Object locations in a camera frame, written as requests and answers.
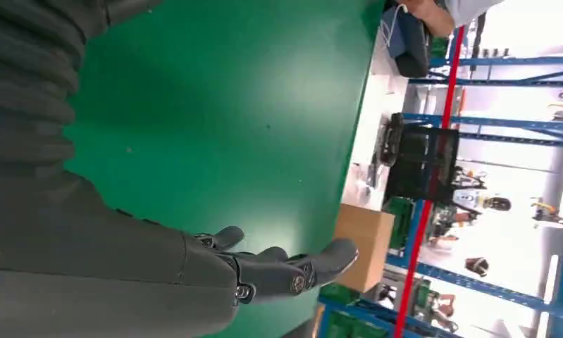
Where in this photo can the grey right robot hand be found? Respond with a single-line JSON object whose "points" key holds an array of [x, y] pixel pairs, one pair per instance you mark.
{"points": [[99, 261]]}

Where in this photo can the green table mat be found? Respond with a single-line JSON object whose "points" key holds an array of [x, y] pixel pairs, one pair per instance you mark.
{"points": [[216, 116]]}

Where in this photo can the green plastic crate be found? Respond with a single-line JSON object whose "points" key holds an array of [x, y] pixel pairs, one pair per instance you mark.
{"points": [[399, 224], [342, 322]]}

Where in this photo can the cardboard box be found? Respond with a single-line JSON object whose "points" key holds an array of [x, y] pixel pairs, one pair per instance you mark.
{"points": [[363, 247]]}

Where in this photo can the black handheld controller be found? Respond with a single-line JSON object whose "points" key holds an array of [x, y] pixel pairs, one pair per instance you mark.
{"points": [[391, 140]]}

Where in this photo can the white table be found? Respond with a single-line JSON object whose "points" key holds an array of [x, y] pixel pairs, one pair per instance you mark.
{"points": [[379, 93]]}

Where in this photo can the black mesh chair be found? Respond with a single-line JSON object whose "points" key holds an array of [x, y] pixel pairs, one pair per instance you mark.
{"points": [[421, 163]]}

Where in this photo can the blue metal rack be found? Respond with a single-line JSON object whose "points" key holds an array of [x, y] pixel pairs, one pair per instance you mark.
{"points": [[496, 123], [472, 285]]}

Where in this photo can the black carrying case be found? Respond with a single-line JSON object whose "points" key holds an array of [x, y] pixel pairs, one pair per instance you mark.
{"points": [[414, 51]]}

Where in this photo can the person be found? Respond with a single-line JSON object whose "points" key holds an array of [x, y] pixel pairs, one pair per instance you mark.
{"points": [[468, 9], [477, 201]]}

